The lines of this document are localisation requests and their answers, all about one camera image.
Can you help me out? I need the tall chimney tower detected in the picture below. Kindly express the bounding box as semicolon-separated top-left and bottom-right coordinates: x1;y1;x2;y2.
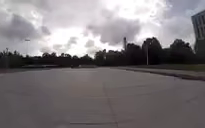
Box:
123;36;128;52

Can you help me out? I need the row of dark trees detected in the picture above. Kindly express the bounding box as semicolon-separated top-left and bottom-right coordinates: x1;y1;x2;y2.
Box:
0;36;205;69

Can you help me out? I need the grey concrete pavement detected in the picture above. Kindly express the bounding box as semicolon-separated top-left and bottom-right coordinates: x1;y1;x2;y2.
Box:
0;67;205;128

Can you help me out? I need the pale lamp pole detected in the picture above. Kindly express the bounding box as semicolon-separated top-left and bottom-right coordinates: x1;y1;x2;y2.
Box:
145;42;150;66

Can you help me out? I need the raised kerb strip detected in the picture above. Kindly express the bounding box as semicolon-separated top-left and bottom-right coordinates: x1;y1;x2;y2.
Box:
113;66;205;83

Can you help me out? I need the street lamp pole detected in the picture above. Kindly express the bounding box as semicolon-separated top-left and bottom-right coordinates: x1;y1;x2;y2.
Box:
24;38;31;58

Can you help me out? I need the grass strip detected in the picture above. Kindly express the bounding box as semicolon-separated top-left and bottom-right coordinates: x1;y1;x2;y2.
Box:
129;63;205;73

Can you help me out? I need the multi-storey building with windows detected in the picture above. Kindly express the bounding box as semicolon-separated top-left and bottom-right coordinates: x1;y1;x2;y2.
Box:
190;6;205;51

